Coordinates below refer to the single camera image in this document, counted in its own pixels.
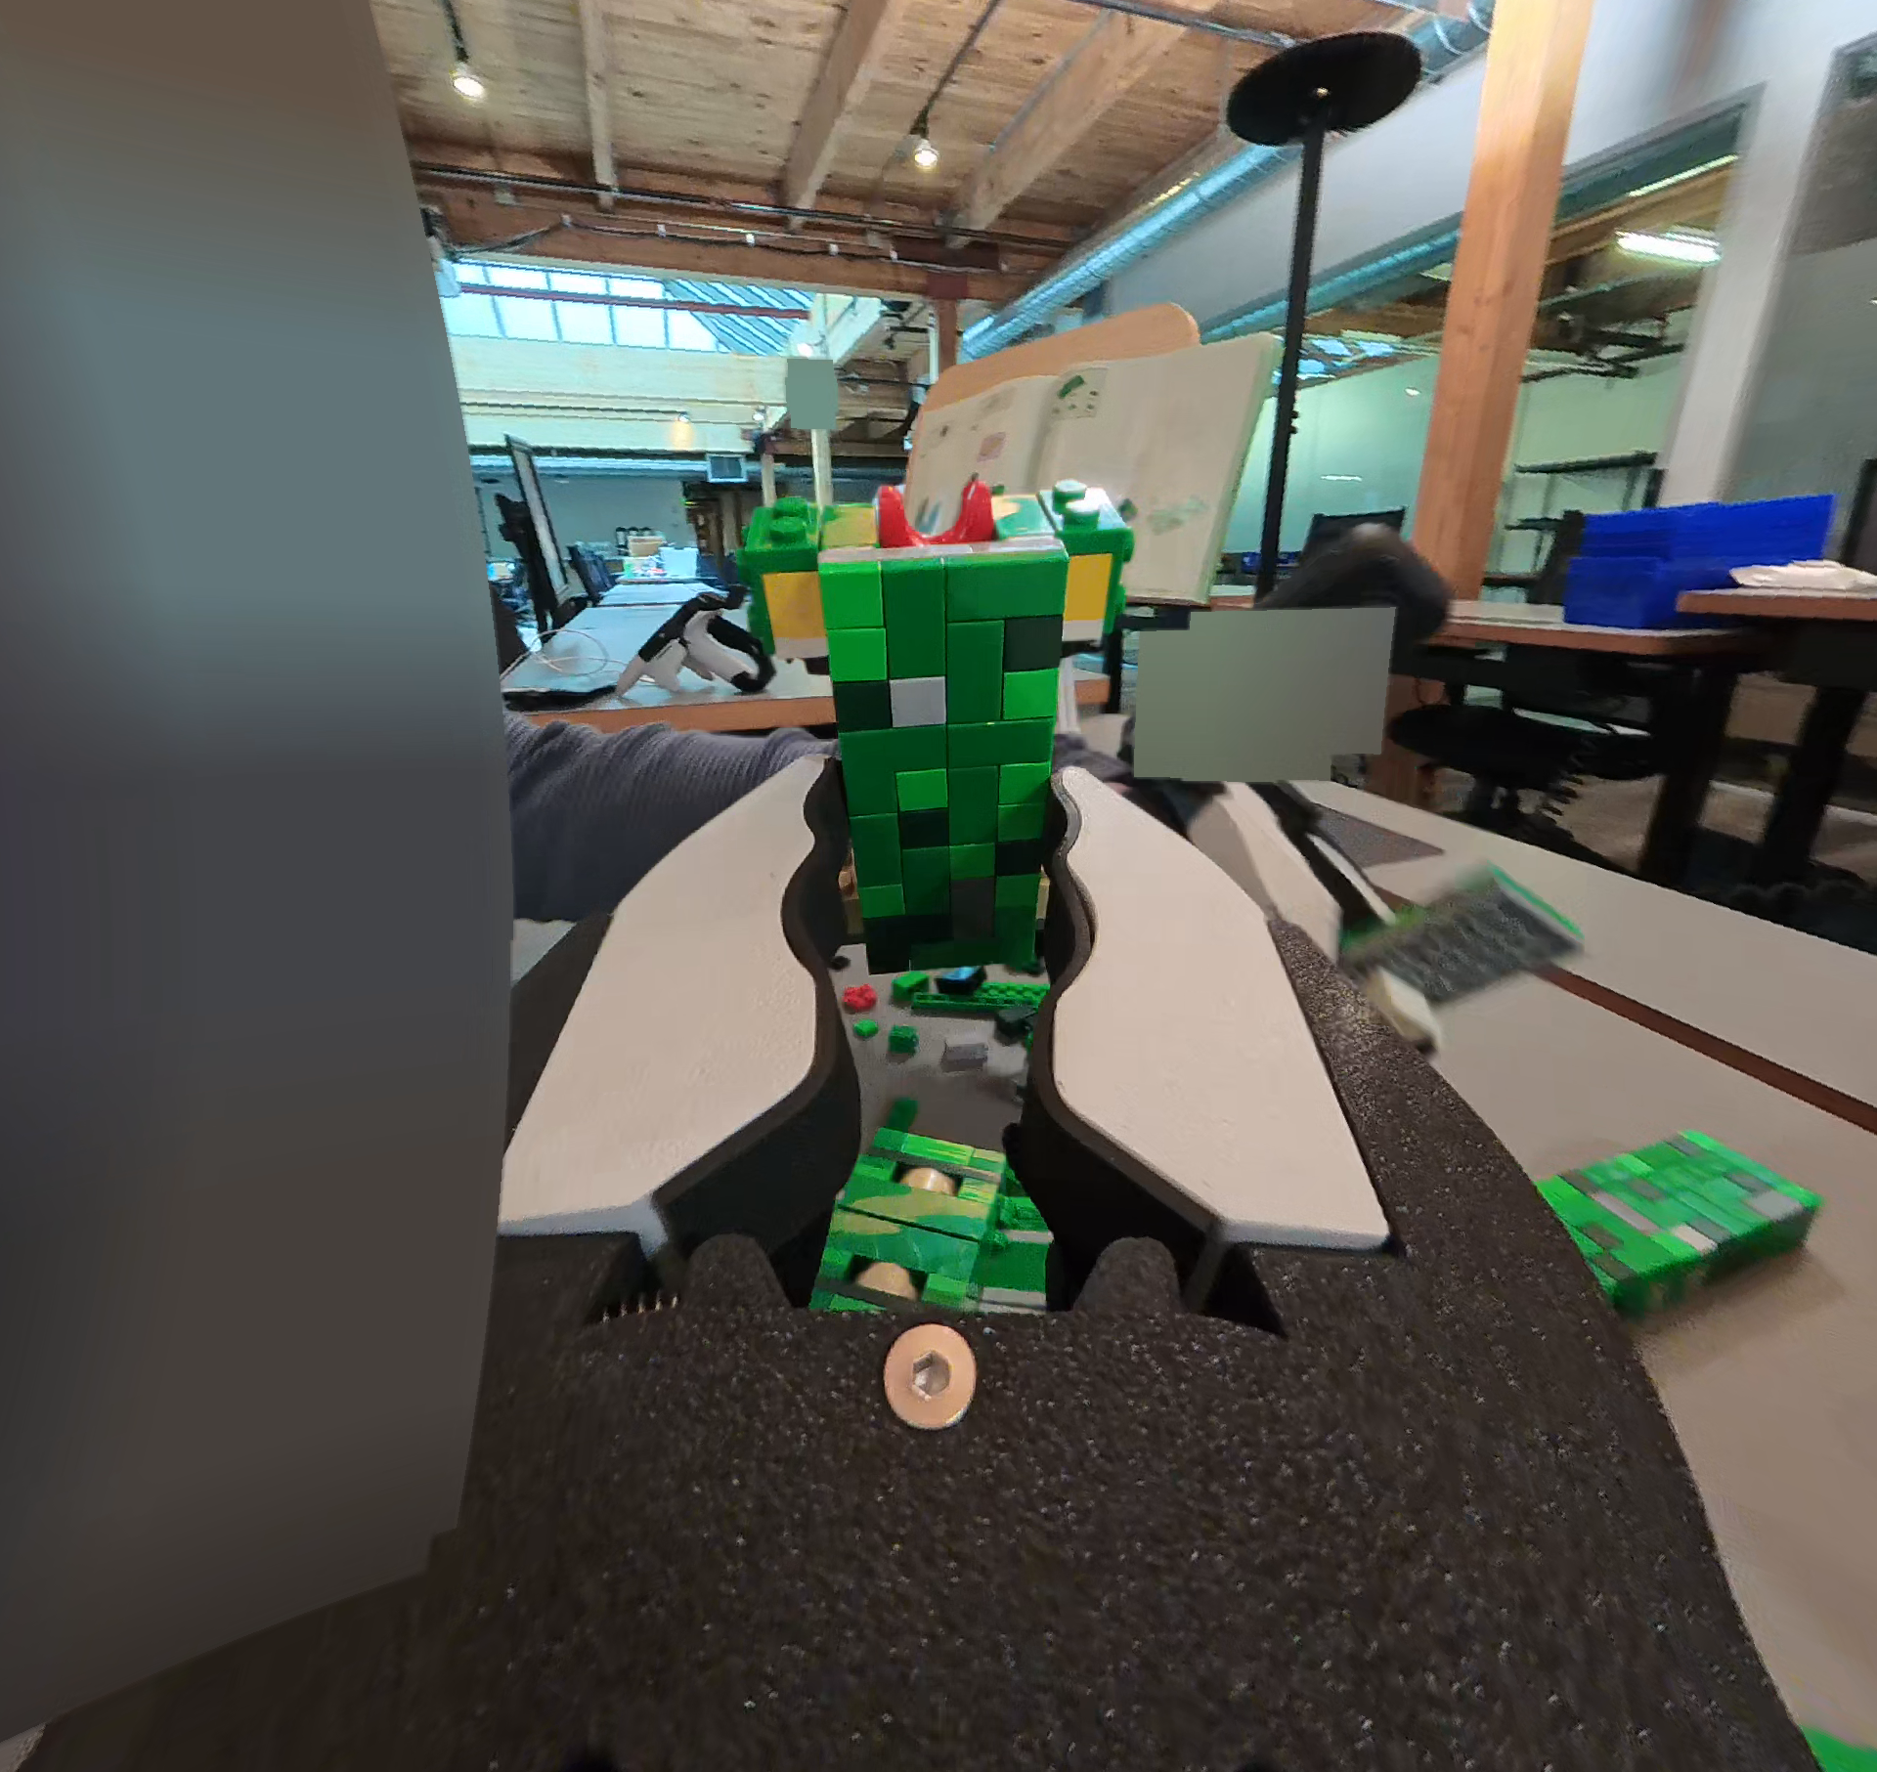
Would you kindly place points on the wooden pillar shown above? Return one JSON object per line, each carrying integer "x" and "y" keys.
{"x": 1509, "y": 262}

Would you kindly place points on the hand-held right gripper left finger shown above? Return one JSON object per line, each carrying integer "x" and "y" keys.
{"x": 675, "y": 1039}

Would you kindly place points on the spare white hand-held gripper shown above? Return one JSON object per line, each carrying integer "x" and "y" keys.
{"x": 719, "y": 652}

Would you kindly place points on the stack of blue bins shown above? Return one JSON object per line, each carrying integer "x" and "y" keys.
{"x": 1686, "y": 561}

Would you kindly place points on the green pixel brick panel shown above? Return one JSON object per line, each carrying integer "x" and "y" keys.
{"x": 1466, "y": 940}
{"x": 1670, "y": 1223}

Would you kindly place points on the black stand with round disc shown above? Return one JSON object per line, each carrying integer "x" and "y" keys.
{"x": 1319, "y": 86}

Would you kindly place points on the white cloth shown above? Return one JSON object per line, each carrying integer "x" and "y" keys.
{"x": 1796, "y": 572}

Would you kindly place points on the silver ventilation duct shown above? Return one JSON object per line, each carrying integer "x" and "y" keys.
{"x": 1113, "y": 247}

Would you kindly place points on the open instruction booklet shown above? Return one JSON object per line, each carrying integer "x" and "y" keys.
{"x": 1159, "y": 437}

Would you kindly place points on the white box on pole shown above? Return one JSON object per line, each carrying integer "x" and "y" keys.
{"x": 809, "y": 390}

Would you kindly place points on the black office chair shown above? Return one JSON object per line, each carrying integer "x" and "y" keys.
{"x": 1481, "y": 740}

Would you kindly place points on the grey desk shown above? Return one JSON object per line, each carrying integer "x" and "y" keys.
{"x": 1758, "y": 1363}

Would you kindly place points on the grey table with wooden edge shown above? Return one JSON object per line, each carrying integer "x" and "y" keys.
{"x": 792, "y": 687}

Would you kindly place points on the green brick block tan studs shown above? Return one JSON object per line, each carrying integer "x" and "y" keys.
{"x": 938, "y": 1223}

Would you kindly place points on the brown-edged table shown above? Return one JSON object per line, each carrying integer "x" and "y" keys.
{"x": 1775, "y": 605}
{"x": 1540, "y": 633}

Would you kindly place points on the person's left forearm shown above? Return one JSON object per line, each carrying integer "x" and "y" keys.
{"x": 646, "y": 805}

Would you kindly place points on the black monitor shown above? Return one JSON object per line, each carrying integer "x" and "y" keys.
{"x": 536, "y": 542}

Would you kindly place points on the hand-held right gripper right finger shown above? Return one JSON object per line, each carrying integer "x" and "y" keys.
{"x": 1203, "y": 1068}

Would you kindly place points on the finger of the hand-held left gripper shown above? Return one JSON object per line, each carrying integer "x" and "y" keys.
{"x": 1408, "y": 1013}
{"x": 1290, "y": 841}

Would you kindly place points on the scattered small loose bricks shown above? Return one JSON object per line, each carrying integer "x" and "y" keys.
{"x": 974, "y": 995}

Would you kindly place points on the toy brick tower model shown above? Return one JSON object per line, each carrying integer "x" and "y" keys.
{"x": 946, "y": 717}

